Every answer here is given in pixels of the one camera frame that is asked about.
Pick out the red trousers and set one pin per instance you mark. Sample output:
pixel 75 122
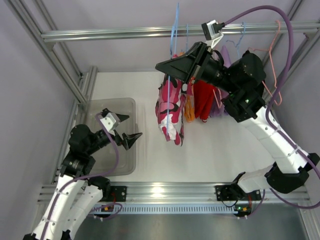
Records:
pixel 203 100

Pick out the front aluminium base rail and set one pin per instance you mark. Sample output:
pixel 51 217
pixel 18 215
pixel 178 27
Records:
pixel 178 192

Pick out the aluminium hanging rail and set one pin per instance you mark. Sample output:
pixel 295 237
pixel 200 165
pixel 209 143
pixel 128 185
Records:
pixel 55 36

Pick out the grey slotted cable duct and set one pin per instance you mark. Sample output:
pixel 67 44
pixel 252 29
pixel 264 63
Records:
pixel 197 208

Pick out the right aluminium frame post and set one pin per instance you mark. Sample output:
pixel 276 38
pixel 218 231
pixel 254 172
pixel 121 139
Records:
pixel 301 11

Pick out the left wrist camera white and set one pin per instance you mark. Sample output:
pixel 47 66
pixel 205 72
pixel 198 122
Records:
pixel 110 122

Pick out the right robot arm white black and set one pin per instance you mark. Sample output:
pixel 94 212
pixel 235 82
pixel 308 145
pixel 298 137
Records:
pixel 243 81

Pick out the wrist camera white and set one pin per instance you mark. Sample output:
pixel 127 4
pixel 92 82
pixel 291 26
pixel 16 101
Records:
pixel 110 122
pixel 212 31

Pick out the pink hanger under red trousers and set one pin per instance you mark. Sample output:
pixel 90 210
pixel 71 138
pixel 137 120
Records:
pixel 218 97

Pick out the lilac trousers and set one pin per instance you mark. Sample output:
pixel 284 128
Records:
pixel 215 111

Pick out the orange white trousers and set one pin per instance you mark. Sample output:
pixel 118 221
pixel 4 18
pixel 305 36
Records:
pixel 189 108

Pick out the left aluminium frame post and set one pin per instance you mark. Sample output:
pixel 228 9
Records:
pixel 82 94

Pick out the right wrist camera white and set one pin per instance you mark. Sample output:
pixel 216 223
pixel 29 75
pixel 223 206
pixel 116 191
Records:
pixel 212 31

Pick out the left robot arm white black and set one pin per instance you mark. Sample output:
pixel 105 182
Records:
pixel 77 190

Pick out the pink camouflage trousers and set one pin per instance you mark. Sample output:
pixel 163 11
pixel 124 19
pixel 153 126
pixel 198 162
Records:
pixel 169 109

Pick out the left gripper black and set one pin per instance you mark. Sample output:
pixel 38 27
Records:
pixel 119 137

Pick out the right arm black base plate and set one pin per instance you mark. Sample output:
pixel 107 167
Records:
pixel 225 193

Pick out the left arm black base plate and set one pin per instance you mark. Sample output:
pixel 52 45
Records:
pixel 117 194

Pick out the aluminium frame post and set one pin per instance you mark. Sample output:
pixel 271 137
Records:
pixel 301 11
pixel 82 94

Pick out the blue hanger under lilac trousers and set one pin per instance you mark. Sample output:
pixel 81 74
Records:
pixel 238 43

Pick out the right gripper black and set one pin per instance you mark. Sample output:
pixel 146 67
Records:
pixel 200 63

